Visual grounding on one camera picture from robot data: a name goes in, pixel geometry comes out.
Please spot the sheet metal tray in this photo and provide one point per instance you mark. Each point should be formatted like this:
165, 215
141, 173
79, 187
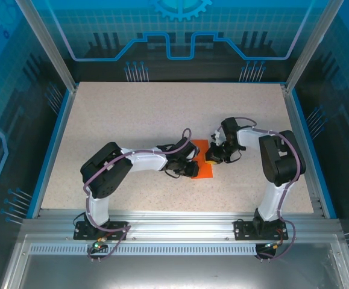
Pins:
177, 274

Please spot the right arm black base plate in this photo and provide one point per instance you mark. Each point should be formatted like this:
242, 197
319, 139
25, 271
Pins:
242, 231

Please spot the aluminium frame post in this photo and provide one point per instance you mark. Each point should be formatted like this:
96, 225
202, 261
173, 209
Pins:
48, 45
313, 45

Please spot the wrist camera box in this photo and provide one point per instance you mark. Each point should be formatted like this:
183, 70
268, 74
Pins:
196, 150
218, 138

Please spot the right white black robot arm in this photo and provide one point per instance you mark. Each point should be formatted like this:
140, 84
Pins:
282, 165

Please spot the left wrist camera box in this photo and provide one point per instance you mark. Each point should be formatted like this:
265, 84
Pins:
196, 150

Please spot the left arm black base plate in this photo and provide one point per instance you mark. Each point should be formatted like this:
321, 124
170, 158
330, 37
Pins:
80, 234

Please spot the orange paper sheet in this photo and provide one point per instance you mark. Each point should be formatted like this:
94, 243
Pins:
205, 173

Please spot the blue table side trim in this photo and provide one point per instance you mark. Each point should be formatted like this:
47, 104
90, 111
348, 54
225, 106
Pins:
53, 149
311, 150

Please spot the aluminium mounting rail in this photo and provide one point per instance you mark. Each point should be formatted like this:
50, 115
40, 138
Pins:
177, 224

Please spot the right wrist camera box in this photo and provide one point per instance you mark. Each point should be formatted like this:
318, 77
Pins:
218, 138

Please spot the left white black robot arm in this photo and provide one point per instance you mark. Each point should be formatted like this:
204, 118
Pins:
111, 180

